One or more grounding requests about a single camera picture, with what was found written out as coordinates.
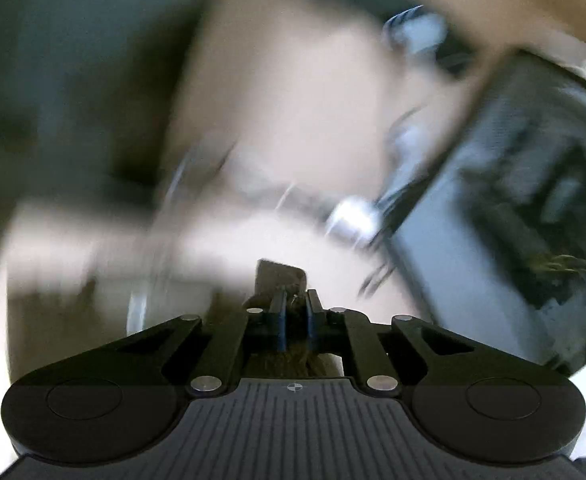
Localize brown polka dot dress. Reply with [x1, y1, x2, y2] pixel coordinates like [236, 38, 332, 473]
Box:
[205, 259, 344, 379]

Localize white glass-panel computer case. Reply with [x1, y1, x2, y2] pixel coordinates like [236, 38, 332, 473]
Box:
[386, 49, 586, 375]

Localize black curved monitor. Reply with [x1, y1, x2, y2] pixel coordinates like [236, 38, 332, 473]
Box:
[0, 0, 206, 241]

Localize black cable bundle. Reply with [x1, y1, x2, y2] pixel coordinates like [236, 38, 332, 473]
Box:
[161, 134, 405, 302]

